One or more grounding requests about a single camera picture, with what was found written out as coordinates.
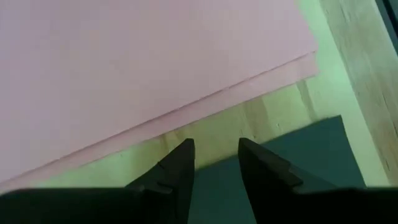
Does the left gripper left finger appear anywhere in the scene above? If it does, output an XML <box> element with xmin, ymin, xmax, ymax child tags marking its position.
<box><xmin>0</xmin><ymin>139</ymin><xmax>196</xmax><ymax>224</ymax></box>

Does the pink paper sheet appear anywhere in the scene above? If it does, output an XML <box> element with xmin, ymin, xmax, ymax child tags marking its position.
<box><xmin>0</xmin><ymin>51</ymin><xmax>320</xmax><ymax>194</ymax></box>
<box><xmin>0</xmin><ymin>0</ymin><xmax>318</xmax><ymax>184</ymax></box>

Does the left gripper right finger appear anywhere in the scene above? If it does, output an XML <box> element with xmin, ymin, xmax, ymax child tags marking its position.
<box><xmin>238</xmin><ymin>139</ymin><xmax>398</xmax><ymax>224</ymax></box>

